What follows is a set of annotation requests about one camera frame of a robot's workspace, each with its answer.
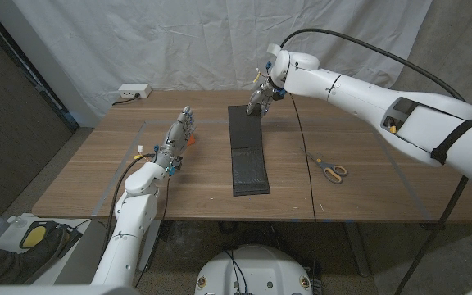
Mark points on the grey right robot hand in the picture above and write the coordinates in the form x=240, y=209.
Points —
x=262, y=98

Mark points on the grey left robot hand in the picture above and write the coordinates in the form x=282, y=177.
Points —
x=175, y=137

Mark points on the black cloth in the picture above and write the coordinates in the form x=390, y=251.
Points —
x=246, y=139

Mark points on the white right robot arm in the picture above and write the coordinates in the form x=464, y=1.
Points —
x=363, y=98

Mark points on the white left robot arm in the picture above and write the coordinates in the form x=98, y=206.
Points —
x=133, y=209

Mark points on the orange block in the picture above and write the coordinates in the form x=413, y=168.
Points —
x=191, y=140

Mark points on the white tape tag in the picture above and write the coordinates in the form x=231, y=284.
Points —
x=273, y=49

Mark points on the white power outlet box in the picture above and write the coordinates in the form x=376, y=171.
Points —
x=134, y=90

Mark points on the white backdrop cloth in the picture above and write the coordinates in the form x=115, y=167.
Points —
x=178, y=41

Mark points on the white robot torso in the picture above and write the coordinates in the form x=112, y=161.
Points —
x=260, y=270

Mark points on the yellow black foot pedal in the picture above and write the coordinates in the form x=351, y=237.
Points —
x=34, y=237

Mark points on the person's dark foot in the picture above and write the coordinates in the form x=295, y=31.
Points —
x=14, y=262

